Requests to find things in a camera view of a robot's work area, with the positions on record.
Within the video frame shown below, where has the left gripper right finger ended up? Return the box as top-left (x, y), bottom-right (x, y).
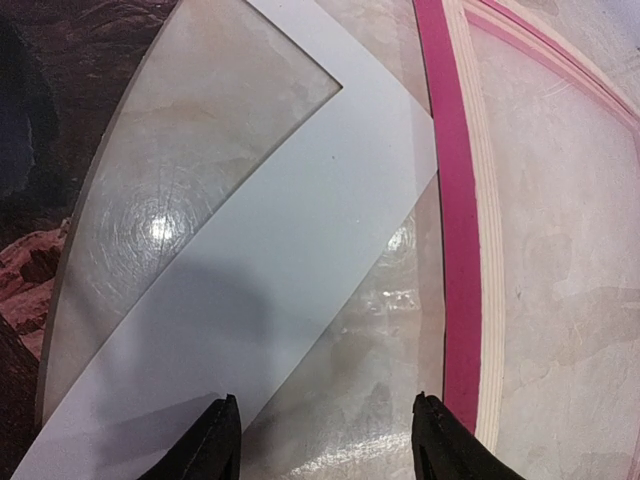
top-left (411, 392), bottom-right (523, 480)

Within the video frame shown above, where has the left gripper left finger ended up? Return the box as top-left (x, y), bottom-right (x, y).
top-left (154, 395), bottom-right (242, 480)

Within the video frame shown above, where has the white photo mat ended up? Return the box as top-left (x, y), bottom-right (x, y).
top-left (15, 1), bottom-right (436, 479)

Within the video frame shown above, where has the canyon photo print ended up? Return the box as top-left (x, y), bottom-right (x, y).
top-left (1, 1), bottom-right (174, 477)

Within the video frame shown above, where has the pink wooden picture frame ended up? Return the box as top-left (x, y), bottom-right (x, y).
top-left (415, 1), bottom-right (639, 479)

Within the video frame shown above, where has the clear acrylic sheet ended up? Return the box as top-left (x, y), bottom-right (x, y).
top-left (15, 1), bottom-right (443, 479)

